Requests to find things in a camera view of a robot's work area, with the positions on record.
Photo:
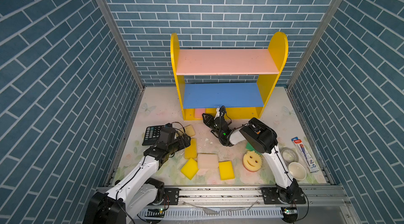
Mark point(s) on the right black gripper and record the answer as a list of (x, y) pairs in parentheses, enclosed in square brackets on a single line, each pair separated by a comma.
[(208, 121)]

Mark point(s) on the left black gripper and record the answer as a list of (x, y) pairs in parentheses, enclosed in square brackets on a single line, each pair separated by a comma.
[(182, 144)]

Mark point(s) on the beige pale pink sponge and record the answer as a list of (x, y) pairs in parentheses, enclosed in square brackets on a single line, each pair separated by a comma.
[(207, 161)]

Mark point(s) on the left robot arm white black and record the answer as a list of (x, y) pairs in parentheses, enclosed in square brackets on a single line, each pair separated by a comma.
[(135, 191)]

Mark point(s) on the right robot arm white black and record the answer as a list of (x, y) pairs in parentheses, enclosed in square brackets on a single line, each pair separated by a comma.
[(264, 140)]

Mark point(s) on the yellow shelf pink blue boards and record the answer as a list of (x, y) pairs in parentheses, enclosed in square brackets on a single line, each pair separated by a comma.
[(242, 100)]

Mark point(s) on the black calculator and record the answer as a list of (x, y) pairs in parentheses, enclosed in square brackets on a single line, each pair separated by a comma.
[(152, 134)]

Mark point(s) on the pale yellow tan sponge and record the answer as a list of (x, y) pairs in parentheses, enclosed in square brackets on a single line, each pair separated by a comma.
[(189, 130)]

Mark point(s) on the yellow sponge upright rectangle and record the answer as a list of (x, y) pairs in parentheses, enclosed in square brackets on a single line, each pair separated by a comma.
[(191, 151)]

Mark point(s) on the bright yellow sponge left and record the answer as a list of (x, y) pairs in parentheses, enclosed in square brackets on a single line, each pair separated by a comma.
[(190, 169)]

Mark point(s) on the bright yellow sponge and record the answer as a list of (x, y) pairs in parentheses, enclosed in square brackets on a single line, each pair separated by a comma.
[(226, 170), (190, 169)]

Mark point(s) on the green sponge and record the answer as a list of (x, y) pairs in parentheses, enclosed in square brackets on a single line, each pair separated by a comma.
[(249, 147)]

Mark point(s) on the bright yellow sponge centre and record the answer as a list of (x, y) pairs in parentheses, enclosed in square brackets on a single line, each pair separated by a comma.
[(226, 170)]

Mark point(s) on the smiley face round sponge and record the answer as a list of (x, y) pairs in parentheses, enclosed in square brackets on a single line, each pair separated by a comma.
[(252, 161)]

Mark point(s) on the white bowl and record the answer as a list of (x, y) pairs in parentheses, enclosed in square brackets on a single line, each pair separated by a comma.
[(297, 170)]

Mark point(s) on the toothpaste box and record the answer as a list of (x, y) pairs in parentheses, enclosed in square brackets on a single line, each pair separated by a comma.
[(305, 154)]

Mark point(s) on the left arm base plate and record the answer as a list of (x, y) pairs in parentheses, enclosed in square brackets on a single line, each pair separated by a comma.
[(168, 196)]

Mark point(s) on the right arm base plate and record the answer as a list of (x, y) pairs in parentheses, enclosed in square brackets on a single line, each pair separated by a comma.
[(275, 195)]

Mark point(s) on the aluminium front rail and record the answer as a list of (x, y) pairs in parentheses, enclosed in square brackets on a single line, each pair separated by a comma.
[(326, 204)]

